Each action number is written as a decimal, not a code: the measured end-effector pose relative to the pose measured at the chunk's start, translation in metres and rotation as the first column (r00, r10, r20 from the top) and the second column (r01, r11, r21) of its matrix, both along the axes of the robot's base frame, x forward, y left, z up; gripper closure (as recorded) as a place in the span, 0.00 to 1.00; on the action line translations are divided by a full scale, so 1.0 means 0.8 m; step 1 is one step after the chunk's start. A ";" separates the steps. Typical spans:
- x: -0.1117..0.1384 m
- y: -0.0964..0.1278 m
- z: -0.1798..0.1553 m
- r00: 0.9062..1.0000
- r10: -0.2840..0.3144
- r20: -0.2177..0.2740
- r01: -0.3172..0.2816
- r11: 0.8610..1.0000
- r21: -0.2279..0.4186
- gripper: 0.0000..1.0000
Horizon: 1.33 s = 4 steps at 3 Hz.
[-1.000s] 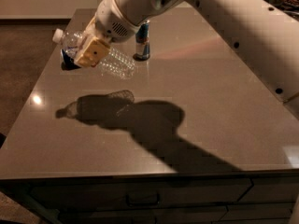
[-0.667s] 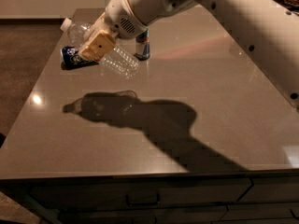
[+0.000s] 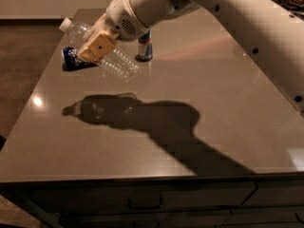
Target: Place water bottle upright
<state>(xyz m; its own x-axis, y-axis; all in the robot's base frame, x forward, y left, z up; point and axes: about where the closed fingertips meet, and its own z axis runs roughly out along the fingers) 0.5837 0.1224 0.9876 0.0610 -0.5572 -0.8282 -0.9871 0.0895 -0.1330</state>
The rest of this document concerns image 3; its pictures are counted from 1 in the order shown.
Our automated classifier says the dark drawer handle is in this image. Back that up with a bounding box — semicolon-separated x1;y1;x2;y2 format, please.
127;197;163;211

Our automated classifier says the clear plastic water bottle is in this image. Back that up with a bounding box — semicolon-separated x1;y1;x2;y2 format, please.
59;18;139;82

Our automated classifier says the slim blue silver can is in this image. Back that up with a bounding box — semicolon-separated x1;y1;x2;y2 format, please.
138;31;153;62

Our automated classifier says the blue soda can lying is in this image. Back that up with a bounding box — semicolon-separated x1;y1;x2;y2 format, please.
62;47;95;71

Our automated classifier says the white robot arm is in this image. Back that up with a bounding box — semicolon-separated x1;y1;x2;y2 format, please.
78;0;304;111

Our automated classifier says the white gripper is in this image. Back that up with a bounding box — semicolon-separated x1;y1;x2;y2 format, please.
77;0;149;62

